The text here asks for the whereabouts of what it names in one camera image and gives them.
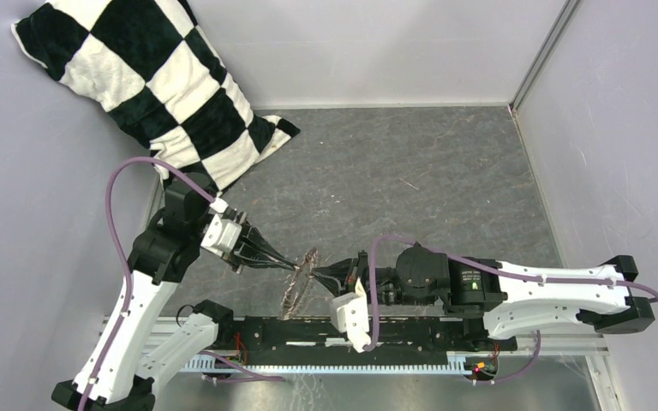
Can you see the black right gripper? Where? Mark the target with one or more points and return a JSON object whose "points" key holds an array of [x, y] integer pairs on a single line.
{"points": [[351, 268]]}

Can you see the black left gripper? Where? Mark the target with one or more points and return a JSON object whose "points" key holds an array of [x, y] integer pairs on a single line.
{"points": [[256, 239]]}

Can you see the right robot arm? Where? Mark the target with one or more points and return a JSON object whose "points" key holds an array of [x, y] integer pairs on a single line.
{"points": [[495, 299]]}

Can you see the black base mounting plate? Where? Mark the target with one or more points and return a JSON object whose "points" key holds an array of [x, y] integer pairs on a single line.
{"points": [[314, 341]]}

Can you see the black white checkered pillow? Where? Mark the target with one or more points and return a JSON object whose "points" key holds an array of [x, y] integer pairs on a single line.
{"points": [[152, 69]]}

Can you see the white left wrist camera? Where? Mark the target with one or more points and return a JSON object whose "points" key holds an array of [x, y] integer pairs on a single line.
{"points": [[222, 232]]}

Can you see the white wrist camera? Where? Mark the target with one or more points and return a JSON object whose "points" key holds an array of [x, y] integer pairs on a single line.
{"points": [[222, 232], [351, 317]]}

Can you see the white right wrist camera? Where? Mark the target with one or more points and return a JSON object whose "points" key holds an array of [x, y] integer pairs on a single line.
{"points": [[351, 317]]}

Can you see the aluminium rail frame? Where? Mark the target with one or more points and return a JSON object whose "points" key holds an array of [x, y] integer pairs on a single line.
{"points": [[552, 343]]}

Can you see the white toothed cable duct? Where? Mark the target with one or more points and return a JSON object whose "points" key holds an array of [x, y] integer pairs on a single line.
{"points": [[452, 365]]}

